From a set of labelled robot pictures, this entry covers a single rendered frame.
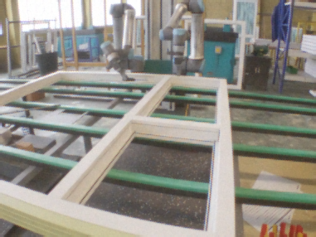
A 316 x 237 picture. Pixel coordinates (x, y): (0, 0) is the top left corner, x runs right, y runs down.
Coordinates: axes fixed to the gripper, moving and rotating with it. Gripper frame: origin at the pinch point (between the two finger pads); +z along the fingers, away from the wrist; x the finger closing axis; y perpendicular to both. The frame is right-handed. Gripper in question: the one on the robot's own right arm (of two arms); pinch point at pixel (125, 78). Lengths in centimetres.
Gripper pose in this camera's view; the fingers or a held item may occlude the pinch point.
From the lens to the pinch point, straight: 175.6
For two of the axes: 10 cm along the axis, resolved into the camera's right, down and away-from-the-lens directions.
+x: 2.4, -0.6, 9.7
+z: 5.2, 8.5, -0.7
